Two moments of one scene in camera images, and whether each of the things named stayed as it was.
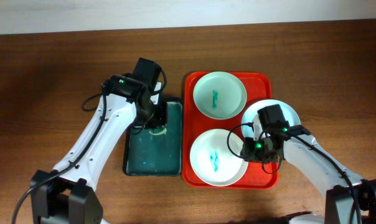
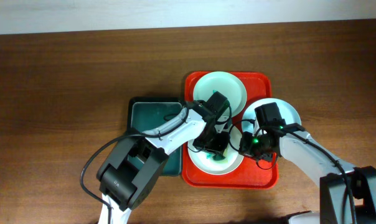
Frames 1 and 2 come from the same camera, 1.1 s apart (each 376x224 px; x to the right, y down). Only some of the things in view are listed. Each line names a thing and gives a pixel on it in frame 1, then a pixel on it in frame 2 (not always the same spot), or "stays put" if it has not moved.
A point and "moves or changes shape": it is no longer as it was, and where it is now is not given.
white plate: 215,158 moves or changes shape
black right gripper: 249,154 stays put
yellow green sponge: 164,132 moves or changes shape
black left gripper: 162,119 to 218,149
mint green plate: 220,95 stays put
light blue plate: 289,112 stays put
